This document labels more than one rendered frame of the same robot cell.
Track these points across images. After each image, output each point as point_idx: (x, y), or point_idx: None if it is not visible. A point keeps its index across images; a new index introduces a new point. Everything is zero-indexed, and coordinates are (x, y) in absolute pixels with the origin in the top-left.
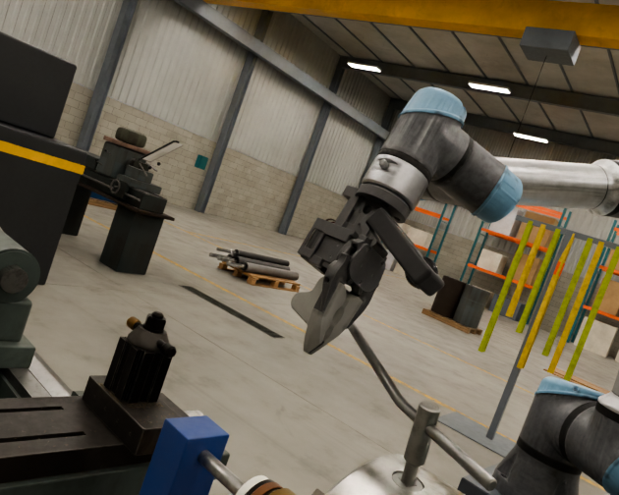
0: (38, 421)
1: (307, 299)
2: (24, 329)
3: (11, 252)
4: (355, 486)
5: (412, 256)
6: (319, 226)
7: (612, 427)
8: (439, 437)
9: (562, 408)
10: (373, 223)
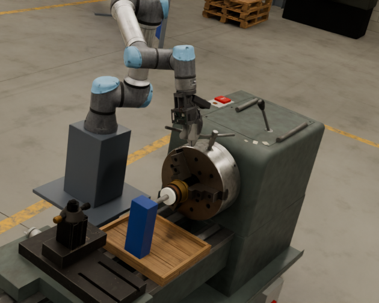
0: (101, 276)
1: (192, 134)
2: None
3: None
4: (214, 159)
5: (207, 103)
6: (188, 112)
7: (142, 91)
8: (221, 135)
9: (117, 93)
10: (195, 100)
